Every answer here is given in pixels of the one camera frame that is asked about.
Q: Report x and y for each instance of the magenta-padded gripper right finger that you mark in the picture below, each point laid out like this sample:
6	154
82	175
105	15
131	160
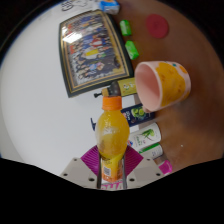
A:
145	171

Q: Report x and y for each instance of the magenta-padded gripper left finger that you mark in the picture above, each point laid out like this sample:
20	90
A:
78	171

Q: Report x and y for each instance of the orange drink bottle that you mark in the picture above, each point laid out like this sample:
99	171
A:
111	133

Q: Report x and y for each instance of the white bottle with blue cap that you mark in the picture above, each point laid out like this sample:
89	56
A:
145	136

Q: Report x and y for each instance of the dark blue pump bottle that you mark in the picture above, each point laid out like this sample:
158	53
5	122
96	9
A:
140	114

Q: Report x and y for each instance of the dark pump bottle yellow label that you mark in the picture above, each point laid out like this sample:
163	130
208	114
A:
125	87

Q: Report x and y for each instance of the pink and yellow mug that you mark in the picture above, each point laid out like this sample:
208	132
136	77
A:
170	83

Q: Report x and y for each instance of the framed group photo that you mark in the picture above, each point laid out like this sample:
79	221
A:
93	53

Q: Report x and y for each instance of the flat round red coaster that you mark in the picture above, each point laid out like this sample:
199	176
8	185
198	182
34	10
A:
157	26

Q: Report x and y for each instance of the blue tissue pack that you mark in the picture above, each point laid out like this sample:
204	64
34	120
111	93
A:
109	6

